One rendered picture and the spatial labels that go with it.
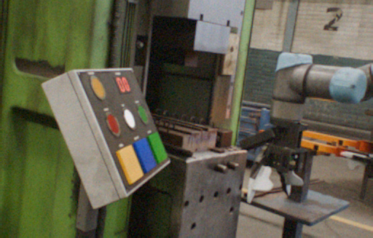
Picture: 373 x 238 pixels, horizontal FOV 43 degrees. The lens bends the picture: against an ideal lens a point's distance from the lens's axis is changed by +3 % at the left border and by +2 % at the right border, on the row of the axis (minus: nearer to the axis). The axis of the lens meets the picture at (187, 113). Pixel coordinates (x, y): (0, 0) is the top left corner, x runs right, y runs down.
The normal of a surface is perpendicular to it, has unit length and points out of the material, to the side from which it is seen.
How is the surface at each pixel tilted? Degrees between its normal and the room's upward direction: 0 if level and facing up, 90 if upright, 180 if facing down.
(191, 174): 90
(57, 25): 89
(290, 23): 90
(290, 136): 90
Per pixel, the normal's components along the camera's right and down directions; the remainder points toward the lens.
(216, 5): 0.78, 0.18
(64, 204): -0.62, 0.04
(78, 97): -0.22, 0.11
